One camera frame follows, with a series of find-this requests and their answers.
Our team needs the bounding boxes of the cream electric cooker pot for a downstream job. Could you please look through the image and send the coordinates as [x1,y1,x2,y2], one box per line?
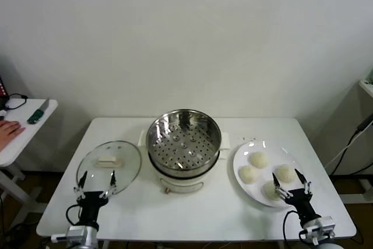
[147,148,228,195]

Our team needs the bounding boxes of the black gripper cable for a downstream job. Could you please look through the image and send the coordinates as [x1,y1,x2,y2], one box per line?
[283,210,307,249]
[65,204,84,228]

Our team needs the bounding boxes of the white shelf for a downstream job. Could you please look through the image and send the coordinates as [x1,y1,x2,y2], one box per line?
[358,79,373,100]

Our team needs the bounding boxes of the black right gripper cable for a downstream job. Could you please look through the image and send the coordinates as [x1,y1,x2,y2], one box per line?
[283,210,307,249]

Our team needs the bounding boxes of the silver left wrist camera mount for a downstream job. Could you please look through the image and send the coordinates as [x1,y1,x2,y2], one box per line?
[51,226,98,246]

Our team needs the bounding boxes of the bare person hand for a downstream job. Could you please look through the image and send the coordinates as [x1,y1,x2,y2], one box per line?
[0,120,26,150]

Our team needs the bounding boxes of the thin black desk cable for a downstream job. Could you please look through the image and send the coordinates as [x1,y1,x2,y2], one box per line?
[4,93,29,111]

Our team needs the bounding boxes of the black cable with plug handle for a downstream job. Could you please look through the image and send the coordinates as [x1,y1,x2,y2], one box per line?
[330,114,373,176]

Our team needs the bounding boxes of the white round plate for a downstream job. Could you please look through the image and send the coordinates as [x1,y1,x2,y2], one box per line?
[232,141,307,208]

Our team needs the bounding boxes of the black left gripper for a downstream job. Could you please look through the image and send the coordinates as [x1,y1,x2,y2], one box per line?
[73,170,117,227]

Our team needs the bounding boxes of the white side table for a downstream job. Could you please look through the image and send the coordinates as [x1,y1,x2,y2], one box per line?
[0,99,58,229]

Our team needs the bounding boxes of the stainless steel steamer basket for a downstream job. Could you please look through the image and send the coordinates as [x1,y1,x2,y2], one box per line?
[137,108,231,171]

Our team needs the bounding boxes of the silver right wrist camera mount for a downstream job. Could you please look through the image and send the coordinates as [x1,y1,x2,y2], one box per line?
[299,216,336,244]

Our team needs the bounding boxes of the white power cable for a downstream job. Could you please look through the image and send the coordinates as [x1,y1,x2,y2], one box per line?
[325,132,361,168]

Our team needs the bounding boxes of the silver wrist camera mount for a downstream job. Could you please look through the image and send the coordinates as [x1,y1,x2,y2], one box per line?
[51,226,98,246]
[299,216,336,244]

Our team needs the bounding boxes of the white steamed baozi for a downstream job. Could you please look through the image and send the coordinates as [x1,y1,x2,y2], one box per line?
[261,181,282,201]
[275,164,297,183]
[249,152,269,170]
[238,165,259,185]

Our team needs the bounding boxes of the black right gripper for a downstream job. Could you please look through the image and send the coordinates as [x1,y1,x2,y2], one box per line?
[272,169,318,226]

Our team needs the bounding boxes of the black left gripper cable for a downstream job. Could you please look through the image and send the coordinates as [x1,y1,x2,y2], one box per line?
[65,204,84,228]

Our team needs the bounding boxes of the glass lid with cream handle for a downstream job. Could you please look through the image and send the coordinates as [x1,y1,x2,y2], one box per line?
[76,140,143,198]

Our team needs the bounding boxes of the laptop screen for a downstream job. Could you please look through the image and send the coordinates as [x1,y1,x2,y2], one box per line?
[0,76,9,110]

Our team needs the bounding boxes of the green handled knife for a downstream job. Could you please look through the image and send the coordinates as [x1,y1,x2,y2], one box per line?
[27,97,50,125]

